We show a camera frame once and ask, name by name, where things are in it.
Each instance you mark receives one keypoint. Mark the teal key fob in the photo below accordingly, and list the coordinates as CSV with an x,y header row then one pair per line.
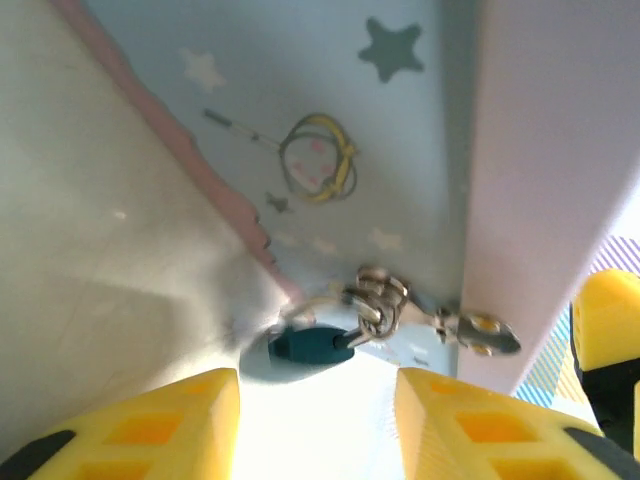
x,y
310,345

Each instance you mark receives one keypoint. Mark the pastel cartoon tin box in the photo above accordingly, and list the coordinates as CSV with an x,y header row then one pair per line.
x,y
350,75

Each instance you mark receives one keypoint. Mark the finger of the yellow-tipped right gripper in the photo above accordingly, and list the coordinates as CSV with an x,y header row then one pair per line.
x,y
612,320

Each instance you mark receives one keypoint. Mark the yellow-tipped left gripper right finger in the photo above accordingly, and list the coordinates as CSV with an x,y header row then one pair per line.
x,y
475,440

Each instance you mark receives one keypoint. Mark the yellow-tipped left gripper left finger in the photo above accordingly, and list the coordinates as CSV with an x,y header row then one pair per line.
x,y
165,430

